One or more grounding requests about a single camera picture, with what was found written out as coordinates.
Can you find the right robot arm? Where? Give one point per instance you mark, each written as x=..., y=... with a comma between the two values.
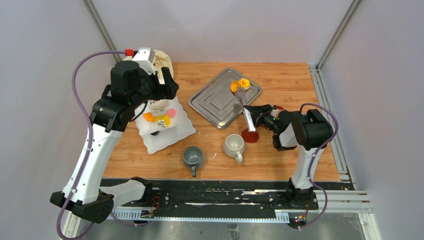
x=308, y=132

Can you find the yellow orange fruit tart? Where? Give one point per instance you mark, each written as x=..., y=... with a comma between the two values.
x=244, y=83

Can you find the orange fish pastry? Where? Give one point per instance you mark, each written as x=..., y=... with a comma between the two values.
x=149, y=117

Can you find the aluminium frame post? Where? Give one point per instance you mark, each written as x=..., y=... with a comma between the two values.
x=97, y=20
x=338, y=33

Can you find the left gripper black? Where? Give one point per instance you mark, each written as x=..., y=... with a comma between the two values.
x=171, y=86

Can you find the white three-tier dessert stand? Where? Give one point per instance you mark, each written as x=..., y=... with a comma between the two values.
x=180, y=128

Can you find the white chocolate donut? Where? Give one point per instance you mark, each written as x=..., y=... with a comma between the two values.
x=157, y=104

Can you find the yellow cake cube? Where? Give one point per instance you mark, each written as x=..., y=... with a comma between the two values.
x=163, y=120

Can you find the aluminium side rail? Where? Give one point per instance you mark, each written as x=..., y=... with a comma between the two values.
x=346, y=200

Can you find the beige crumpled cloth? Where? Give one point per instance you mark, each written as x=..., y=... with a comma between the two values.
x=161, y=59

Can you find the stainless steel tray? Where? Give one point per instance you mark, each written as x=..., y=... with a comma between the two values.
x=215, y=101

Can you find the white ceramic mug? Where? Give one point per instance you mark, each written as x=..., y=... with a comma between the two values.
x=234, y=147

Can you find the orange round cake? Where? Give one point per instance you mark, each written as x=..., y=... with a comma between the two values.
x=233, y=86

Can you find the red round coaster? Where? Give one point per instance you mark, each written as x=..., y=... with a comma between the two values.
x=249, y=137

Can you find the pink macaron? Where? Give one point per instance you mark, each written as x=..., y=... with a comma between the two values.
x=171, y=113

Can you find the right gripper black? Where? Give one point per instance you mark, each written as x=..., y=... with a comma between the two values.
x=257, y=111

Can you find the left aluminium frame post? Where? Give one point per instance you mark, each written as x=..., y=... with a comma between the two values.
x=97, y=20

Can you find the grey ceramic mug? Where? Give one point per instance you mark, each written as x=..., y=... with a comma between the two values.
x=193, y=158

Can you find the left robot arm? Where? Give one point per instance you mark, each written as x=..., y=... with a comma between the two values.
x=83, y=194

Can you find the metal tongs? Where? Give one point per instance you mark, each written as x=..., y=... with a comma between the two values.
x=240, y=94

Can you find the right aluminium frame post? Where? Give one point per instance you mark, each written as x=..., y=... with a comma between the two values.
x=338, y=33

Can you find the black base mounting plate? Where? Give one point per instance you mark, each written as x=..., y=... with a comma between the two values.
x=219, y=198

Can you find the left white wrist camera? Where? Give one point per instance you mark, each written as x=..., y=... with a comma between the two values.
x=144, y=56

